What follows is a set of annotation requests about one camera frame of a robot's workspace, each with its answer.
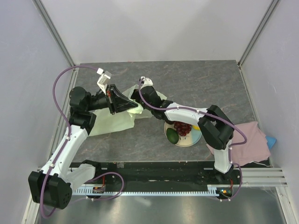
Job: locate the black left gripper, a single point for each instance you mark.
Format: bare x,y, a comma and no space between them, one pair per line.
119,101

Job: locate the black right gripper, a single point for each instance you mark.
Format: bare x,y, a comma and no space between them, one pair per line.
136,95

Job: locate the green avocado print plastic bag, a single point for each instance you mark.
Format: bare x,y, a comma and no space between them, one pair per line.
107,123

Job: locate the green avocado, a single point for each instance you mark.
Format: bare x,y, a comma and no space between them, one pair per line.
172,136

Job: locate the red grape bunch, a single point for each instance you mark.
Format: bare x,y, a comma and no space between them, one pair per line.
181,128

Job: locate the yellow pear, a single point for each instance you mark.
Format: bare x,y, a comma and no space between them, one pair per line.
196,127

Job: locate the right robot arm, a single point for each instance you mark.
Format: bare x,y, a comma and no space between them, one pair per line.
215,126

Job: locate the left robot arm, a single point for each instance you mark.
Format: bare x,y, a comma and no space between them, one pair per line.
53,185

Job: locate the cream ceramic plate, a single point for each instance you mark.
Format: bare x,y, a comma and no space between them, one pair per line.
185,141

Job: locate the pink cloth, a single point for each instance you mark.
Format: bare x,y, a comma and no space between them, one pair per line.
255,149

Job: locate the blue object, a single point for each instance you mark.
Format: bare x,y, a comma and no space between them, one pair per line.
270,141

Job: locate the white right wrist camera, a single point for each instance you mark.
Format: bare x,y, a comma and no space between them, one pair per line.
145,81

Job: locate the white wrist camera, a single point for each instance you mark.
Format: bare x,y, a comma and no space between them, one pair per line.
145,81
104,79

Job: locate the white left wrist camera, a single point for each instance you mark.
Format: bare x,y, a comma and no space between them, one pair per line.
104,79

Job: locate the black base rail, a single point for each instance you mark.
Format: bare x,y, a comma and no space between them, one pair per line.
199,172

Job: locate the aluminium frame post left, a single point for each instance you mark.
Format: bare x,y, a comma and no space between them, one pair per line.
53,30

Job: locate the aluminium frame post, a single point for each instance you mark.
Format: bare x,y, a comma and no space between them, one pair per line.
258,31
53,30

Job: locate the white slotted cable duct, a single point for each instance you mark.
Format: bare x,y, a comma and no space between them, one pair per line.
96,191

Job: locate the aluminium frame post right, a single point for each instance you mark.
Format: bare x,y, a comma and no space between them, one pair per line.
258,31

